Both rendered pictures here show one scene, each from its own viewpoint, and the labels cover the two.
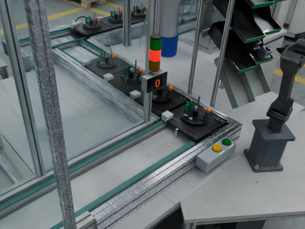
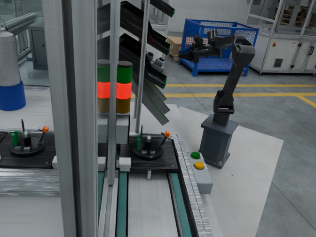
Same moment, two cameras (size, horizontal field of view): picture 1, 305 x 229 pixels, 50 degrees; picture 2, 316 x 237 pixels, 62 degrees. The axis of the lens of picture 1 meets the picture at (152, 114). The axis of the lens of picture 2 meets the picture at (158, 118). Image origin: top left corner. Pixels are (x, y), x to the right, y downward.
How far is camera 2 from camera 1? 98 cm
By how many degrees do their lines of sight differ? 46
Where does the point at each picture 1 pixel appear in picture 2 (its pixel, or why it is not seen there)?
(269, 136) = (228, 130)
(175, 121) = (139, 164)
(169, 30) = (13, 75)
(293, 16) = not seen: hidden behind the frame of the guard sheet
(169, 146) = (158, 193)
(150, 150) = (149, 210)
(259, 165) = (221, 160)
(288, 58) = (246, 51)
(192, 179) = not seen: hidden behind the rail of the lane
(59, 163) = not seen: outside the picture
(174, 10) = (12, 50)
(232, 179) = (220, 185)
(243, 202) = (250, 197)
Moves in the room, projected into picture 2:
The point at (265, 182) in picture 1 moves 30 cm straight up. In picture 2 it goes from (235, 171) to (251, 116)
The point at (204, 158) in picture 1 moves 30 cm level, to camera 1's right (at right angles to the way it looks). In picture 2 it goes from (204, 181) to (236, 151)
